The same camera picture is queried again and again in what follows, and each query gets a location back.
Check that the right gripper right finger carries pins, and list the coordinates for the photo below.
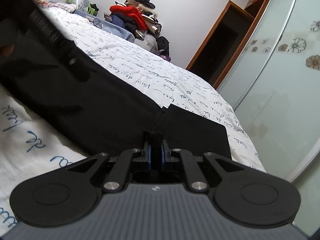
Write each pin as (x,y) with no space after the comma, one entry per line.
(242,194)

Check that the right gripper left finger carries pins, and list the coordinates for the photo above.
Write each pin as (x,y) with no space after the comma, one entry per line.
(69,193)

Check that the black pants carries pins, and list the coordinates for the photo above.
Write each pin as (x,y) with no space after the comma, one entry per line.
(87,104)

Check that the white script-print bedsheet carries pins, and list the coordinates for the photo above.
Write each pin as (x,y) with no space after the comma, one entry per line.
(30,146)

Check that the frosted glass wardrobe door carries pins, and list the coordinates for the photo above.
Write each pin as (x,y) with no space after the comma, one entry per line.
(273,87)

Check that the blue patterned blanket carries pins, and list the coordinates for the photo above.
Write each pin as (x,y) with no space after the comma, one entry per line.
(106,26)

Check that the green bag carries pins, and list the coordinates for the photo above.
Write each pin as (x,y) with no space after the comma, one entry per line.
(92,9)

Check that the red garment on pile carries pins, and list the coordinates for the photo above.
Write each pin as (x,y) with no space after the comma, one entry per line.
(131,12)

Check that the red floral blanket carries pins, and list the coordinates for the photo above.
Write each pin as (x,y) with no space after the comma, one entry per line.
(43,3)

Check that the pile of mixed clothes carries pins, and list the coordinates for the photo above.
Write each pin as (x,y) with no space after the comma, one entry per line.
(151,39)

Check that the wooden door frame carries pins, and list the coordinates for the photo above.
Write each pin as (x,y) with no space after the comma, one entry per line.
(225,41)

